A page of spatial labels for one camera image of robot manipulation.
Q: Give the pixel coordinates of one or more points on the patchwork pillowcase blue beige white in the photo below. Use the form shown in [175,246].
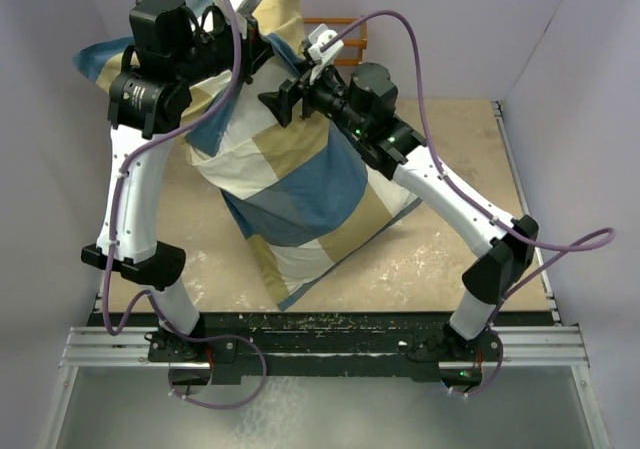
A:
[301,196]

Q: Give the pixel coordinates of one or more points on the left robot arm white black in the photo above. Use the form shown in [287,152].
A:
[172,50]

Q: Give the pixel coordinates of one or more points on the aluminium frame rail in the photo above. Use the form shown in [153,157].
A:
[522,346]

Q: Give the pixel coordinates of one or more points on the orange wooden rack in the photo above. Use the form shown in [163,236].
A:
[355,42]

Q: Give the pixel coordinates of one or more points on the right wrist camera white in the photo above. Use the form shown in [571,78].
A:
[320,48]

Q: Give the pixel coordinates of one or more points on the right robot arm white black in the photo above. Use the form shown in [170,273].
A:
[363,109]

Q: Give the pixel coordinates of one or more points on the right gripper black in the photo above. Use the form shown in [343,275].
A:
[281,102]

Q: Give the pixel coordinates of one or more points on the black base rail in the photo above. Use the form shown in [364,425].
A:
[409,345]

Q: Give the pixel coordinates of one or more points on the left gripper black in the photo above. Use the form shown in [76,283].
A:
[254,50]

